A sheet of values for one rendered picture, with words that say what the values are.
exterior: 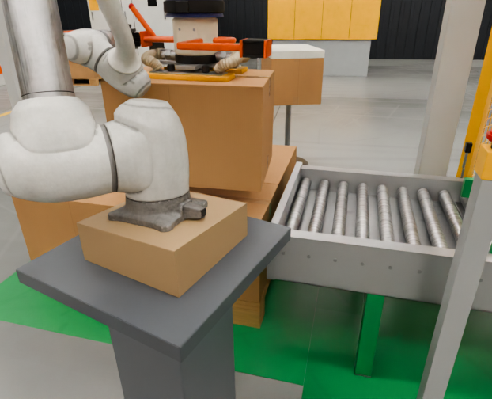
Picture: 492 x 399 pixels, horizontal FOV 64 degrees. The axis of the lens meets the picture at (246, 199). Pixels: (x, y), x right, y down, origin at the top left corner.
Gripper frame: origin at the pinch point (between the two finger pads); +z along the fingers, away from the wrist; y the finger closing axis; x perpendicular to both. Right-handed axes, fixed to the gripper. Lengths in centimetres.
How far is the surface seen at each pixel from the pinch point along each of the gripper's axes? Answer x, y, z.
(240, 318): 47, 116, -22
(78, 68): -430, 91, 523
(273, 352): 65, 120, -34
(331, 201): 81, 71, 16
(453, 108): 142, 42, 93
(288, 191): 64, 59, -4
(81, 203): -25, 67, -21
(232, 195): 38, 66, 1
